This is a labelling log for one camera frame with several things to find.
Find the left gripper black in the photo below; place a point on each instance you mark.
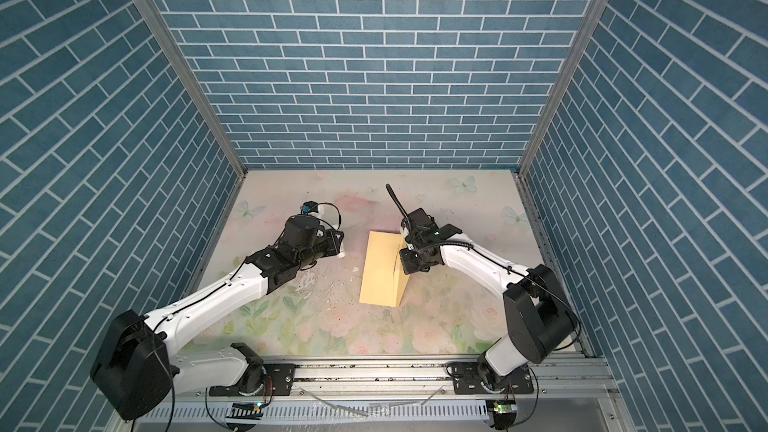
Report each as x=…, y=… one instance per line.
x=334, y=245

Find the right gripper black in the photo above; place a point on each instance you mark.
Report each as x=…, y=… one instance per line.
x=408, y=265

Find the yellow envelope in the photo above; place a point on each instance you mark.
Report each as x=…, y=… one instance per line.
x=384, y=280

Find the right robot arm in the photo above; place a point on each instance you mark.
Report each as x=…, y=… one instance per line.
x=536, y=312

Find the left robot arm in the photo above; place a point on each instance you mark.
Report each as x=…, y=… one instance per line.
x=139, y=362

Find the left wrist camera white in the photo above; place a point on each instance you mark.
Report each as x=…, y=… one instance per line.
x=318, y=209

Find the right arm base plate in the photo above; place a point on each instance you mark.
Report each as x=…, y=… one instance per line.
x=471, y=378

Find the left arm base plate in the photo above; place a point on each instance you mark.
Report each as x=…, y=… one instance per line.
x=270, y=380

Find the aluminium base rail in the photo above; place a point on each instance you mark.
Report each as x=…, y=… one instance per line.
x=564, y=376

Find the left corner aluminium post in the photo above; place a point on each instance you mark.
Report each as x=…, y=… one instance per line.
x=170, y=48

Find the corner aluminium post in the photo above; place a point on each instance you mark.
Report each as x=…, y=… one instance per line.
x=170, y=48
x=591, y=18

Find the right corner aluminium post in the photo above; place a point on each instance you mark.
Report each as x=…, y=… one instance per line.
x=591, y=18

